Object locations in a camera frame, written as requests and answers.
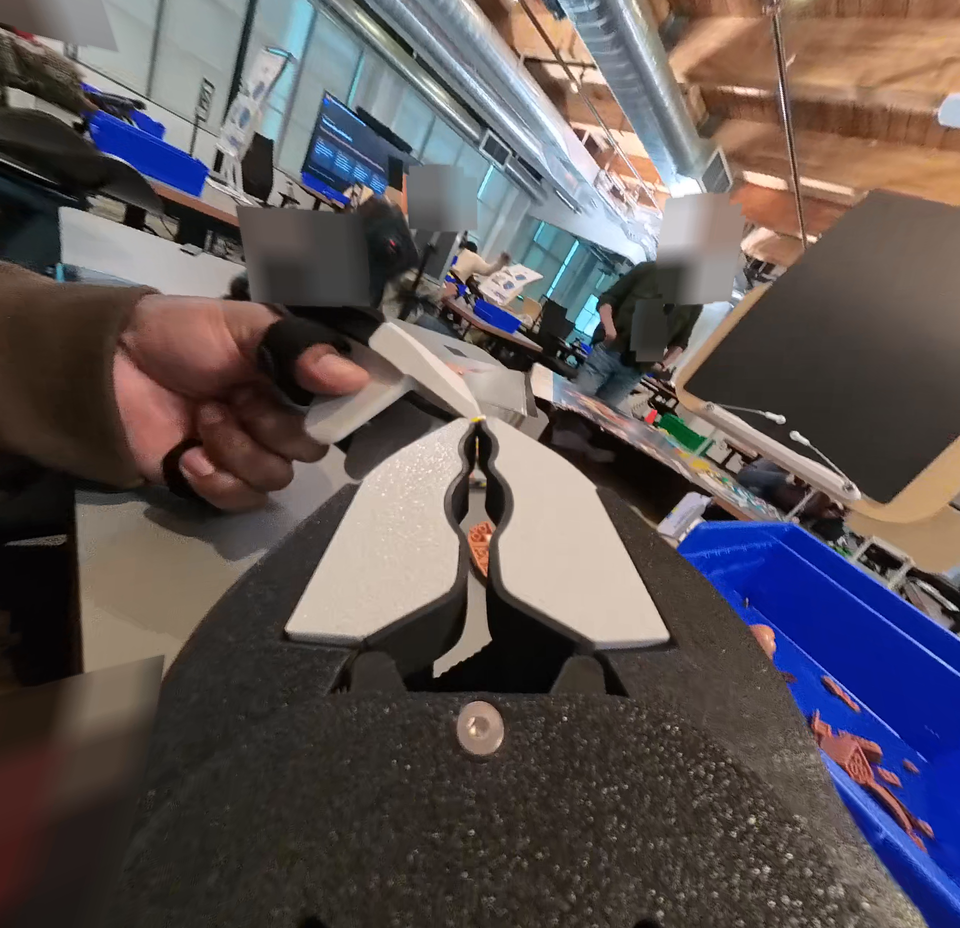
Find printed paper sheet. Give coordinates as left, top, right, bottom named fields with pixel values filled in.
left=477, top=264, right=544, bottom=307

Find pile of brown bricks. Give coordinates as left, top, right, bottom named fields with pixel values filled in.
left=743, top=621, right=939, bottom=854

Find lit background screen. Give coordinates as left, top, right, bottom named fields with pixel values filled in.
left=300, top=92, right=394, bottom=194

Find blue plastic bin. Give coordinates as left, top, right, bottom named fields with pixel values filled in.
left=678, top=521, right=960, bottom=922

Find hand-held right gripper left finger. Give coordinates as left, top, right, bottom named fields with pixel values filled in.
left=285, top=416, right=469, bottom=686

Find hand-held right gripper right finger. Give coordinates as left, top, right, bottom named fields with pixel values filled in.
left=483, top=416, right=672, bottom=686

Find silver ceiling duct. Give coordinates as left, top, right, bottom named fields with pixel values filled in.
left=323, top=0, right=721, bottom=254

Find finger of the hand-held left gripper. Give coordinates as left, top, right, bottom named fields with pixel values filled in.
left=368, top=320, right=526, bottom=424

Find stack of blue bins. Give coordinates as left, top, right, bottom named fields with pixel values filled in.
left=83, top=111, right=211, bottom=197

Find wood-framed black screen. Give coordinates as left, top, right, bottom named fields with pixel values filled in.
left=671, top=191, right=960, bottom=527

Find black office chair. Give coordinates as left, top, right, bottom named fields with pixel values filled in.
left=0, top=107, right=166, bottom=217

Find brown ridged brick piece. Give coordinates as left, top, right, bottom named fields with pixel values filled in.
left=465, top=518, right=496, bottom=580

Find person's left hand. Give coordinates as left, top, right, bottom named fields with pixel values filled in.
left=113, top=296, right=373, bottom=512

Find white screen stand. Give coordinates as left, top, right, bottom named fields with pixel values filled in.
left=702, top=401, right=864, bottom=502

